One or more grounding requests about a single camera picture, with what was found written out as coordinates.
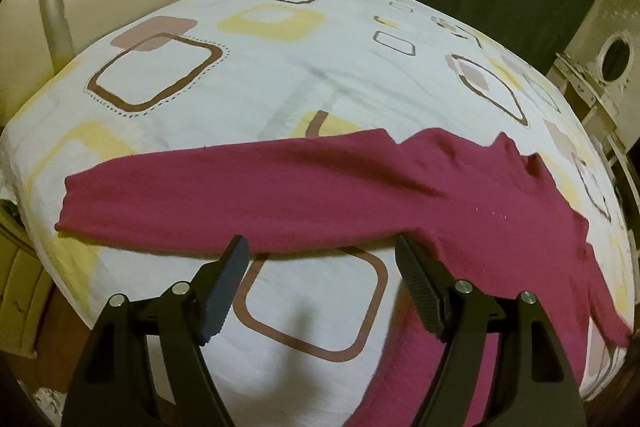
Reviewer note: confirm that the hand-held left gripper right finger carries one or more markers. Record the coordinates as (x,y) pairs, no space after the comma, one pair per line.
(420,287)

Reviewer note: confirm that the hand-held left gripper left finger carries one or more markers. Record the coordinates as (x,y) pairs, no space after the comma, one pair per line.
(225,292)

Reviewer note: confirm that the red knit sweater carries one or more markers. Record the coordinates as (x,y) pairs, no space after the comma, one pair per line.
(300,192)

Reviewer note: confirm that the cream nightstand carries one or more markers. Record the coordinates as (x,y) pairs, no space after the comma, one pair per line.
(20,282)

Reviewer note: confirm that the printed white bed sheet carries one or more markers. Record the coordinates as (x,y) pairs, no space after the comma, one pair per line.
(300,72)

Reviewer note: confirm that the white ornate cabinet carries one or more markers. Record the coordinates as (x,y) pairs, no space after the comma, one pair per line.
(590,77)

